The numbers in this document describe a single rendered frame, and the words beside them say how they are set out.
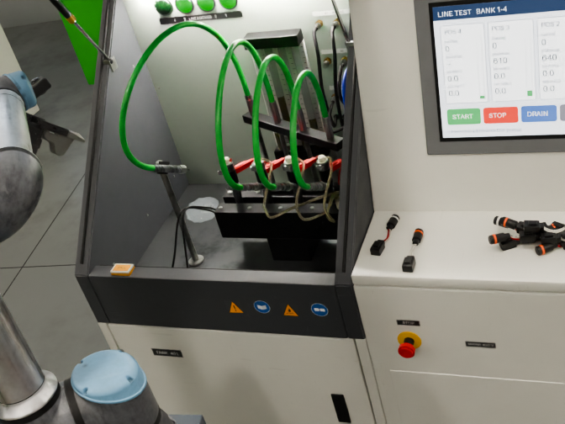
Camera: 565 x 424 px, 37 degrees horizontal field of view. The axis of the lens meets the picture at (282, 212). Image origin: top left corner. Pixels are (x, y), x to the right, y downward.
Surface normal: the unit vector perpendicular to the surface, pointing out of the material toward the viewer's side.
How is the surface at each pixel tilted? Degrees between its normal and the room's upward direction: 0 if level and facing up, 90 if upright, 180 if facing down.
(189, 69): 90
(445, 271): 0
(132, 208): 90
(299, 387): 90
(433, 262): 0
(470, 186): 76
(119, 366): 8
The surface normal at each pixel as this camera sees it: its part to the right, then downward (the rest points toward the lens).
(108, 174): 0.92, 0.00
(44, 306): -0.23, -0.79
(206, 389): -0.30, 0.61
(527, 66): -0.35, 0.40
